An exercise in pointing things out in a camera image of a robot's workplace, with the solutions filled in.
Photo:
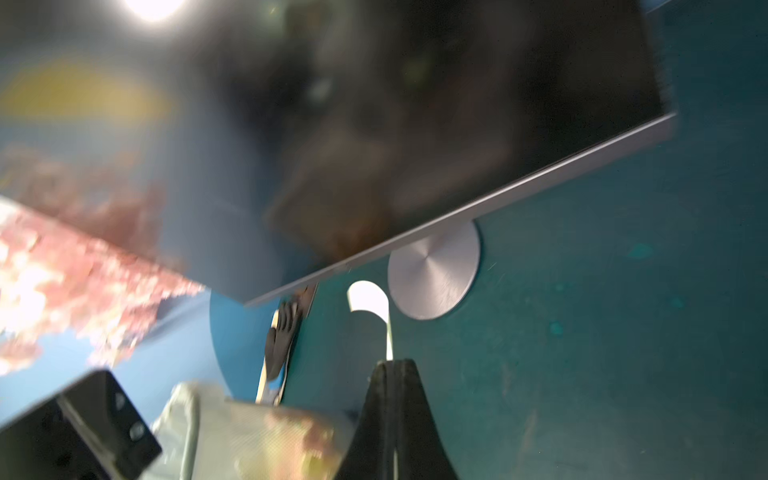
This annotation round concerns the round grey monitor base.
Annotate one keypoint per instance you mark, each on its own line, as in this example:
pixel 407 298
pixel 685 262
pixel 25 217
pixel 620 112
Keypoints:
pixel 430 277

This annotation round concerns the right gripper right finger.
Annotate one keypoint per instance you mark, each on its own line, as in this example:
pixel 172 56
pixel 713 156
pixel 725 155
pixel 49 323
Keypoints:
pixel 418 449

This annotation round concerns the black computer monitor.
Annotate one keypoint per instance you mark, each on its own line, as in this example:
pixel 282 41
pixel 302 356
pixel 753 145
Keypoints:
pixel 258 146

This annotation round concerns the pink cherry blossom tree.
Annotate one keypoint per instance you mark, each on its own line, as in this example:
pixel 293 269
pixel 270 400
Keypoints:
pixel 55 279

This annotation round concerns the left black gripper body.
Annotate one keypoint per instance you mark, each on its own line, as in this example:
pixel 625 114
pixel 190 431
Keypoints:
pixel 88 430

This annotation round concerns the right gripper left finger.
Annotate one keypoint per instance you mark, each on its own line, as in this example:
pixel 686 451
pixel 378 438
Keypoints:
pixel 371 454

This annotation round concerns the pink sticky note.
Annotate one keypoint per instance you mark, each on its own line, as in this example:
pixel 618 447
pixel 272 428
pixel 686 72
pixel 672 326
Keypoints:
pixel 369 297

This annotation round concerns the black glove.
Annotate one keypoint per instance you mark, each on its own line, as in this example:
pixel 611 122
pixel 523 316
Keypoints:
pixel 280 339

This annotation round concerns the bin with clear plastic bag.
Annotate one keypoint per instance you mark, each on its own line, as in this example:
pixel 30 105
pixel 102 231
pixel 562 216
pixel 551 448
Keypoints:
pixel 205 434

